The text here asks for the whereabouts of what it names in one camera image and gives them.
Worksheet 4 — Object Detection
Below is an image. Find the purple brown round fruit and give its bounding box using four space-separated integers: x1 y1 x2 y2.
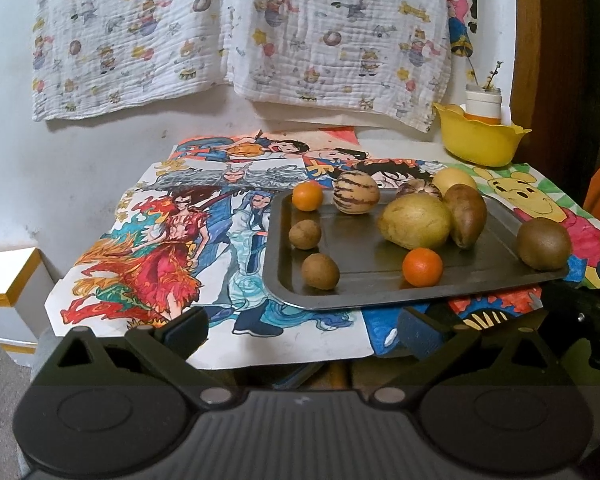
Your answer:
395 178 443 202

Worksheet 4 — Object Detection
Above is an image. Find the brown avocado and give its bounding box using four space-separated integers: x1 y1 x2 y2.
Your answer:
442 183 488 249

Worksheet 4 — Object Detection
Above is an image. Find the white printed muslin cloth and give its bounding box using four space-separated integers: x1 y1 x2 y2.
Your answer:
222 0 453 133
30 0 231 122

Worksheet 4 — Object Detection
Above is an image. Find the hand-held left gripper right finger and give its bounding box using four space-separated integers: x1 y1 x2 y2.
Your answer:
367 307 568 408

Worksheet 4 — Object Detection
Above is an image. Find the small brown longan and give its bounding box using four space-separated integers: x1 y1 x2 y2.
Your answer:
288 220 322 250
301 253 340 291

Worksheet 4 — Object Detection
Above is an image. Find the white box with yellow tape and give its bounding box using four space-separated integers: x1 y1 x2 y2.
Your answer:
0 247 56 367

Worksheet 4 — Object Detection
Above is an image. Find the white and orange jar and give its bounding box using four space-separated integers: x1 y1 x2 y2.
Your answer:
465 84 502 123

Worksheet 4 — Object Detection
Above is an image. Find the brown kiwi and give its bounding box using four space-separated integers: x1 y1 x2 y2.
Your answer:
516 216 572 271

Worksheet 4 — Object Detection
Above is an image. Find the yellow scalloped bowl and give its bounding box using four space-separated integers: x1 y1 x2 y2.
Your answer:
432 102 532 168

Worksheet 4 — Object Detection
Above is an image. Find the metal baking tray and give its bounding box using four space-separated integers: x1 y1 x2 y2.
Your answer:
261 187 571 311

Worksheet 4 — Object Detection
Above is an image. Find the wooden door frame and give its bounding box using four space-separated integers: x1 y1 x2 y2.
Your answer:
511 0 588 201

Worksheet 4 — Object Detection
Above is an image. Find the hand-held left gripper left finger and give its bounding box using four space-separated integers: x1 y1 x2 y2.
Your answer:
40 305 241 408

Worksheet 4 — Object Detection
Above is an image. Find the green mango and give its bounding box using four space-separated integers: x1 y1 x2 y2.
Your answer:
377 194 453 250

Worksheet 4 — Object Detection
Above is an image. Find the cartoon wall poster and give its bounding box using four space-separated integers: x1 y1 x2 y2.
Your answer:
446 0 480 57

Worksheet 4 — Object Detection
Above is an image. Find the striped tan melon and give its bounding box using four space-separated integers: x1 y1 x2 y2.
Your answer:
332 170 381 215

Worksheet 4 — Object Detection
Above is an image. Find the small orange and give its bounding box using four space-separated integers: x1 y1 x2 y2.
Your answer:
402 248 444 287
292 181 324 212

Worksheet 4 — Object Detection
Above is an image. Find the phoenix and swordsman drawing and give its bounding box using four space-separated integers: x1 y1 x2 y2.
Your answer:
45 160 376 371

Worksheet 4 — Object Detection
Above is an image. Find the yellow lemon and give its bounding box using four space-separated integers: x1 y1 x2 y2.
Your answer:
431 167 478 193

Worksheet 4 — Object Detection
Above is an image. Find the dry twig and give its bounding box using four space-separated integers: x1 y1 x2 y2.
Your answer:
467 60 504 92

